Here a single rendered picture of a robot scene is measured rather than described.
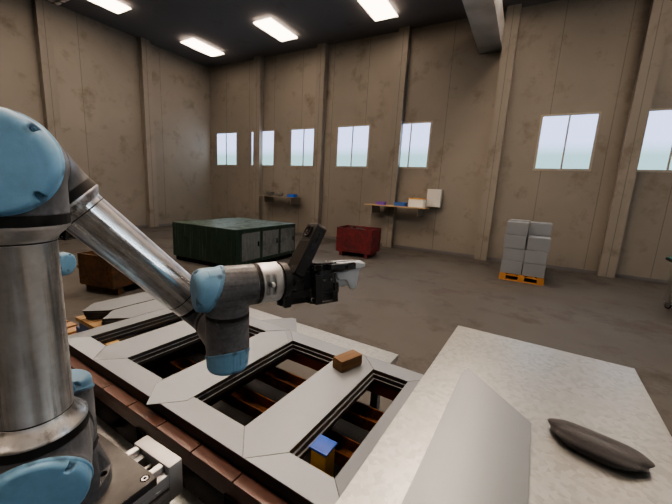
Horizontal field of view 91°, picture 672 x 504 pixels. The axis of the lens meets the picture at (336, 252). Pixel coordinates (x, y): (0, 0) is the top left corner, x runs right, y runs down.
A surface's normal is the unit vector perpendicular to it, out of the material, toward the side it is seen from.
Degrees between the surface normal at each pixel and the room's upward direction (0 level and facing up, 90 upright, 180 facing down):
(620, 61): 90
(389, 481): 0
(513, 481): 0
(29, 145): 83
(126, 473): 0
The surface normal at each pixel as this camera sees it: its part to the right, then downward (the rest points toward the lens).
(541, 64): -0.50, 0.13
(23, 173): 0.57, 0.05
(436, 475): 0.05, -0.98
